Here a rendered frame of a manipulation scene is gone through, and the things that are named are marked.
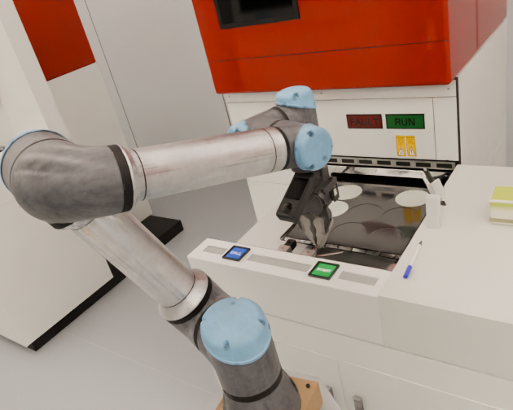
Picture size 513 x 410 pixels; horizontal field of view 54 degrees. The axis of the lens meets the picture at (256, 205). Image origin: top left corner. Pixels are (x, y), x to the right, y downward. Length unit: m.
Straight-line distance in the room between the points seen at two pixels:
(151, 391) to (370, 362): 1.41
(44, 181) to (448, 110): 1.14
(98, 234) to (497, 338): 0.74
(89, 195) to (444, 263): 0.78
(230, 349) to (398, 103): 0.96
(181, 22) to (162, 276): 3.19
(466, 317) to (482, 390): 0.19
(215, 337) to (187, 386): 1.55
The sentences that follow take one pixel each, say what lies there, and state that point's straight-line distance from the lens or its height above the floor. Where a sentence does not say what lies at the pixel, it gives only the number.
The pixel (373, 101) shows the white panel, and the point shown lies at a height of 1.16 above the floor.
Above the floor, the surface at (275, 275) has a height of 0.96.
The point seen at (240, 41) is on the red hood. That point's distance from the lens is 1.70.
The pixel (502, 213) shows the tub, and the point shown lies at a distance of 1.28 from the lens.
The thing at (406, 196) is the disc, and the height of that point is 0.90.
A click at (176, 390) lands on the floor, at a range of 2.42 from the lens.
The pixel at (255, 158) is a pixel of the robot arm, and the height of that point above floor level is 1.37.
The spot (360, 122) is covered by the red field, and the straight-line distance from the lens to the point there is 1.63.
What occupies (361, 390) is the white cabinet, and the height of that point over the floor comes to 0.64.
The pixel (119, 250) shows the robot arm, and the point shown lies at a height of 1.27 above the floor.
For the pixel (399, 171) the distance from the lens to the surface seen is 1.64.
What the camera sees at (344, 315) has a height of 0.88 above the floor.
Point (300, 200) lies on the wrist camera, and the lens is 1.01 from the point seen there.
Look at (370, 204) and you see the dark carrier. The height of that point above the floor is 0.90.
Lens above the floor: 1.66
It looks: 27 degrees down
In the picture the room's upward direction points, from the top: 14 degrees counter-clockwise
